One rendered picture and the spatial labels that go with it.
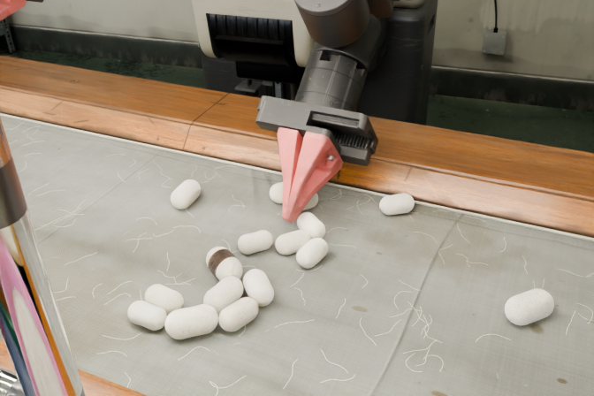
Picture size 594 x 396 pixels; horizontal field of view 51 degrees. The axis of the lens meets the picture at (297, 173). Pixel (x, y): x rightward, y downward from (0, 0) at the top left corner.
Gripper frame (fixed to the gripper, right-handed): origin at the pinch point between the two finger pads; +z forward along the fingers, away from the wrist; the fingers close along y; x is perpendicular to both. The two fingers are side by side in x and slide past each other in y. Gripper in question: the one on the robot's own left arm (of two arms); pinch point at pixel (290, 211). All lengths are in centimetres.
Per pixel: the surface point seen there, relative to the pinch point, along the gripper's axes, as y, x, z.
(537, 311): 21.3, -2.2, 3.0
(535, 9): 5, 162, -127
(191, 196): -10.2, 0.4, 0.8
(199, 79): -128, 173, -81
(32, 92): -41.0, 7.2, -8.1
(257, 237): -1.3, -2.2, 3.2
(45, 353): 2.8, -28.4, 13.4
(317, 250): 4.1, -1.9, 2.9
